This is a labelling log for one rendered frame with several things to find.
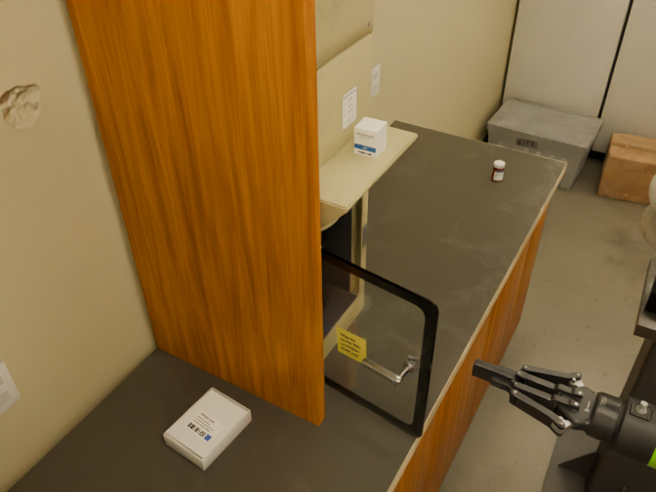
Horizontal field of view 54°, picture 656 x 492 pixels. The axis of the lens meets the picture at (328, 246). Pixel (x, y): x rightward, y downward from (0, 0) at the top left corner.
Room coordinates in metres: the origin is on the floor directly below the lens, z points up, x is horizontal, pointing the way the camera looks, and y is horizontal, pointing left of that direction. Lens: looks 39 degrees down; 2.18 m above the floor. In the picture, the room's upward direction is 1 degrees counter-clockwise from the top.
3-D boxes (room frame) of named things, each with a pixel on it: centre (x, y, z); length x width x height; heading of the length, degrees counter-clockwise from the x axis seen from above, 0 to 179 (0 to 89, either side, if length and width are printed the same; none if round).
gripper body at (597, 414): (0.64, -0.42, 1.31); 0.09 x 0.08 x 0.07; 60
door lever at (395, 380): (0.83, -0.11, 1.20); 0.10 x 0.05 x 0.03; 52
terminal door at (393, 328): (0.90, -0.07, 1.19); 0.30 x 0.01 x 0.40; 52
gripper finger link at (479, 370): (0.72, -0.28, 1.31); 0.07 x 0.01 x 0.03; 60
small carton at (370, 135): (1.15, -0.09, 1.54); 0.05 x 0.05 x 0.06; 61
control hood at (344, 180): (1.11, -0.07, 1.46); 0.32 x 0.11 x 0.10; 149
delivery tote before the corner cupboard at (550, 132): (3.50, -1.34, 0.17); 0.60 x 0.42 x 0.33; 57
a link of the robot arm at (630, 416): (0.60, -0.48, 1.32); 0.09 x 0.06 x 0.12; 150
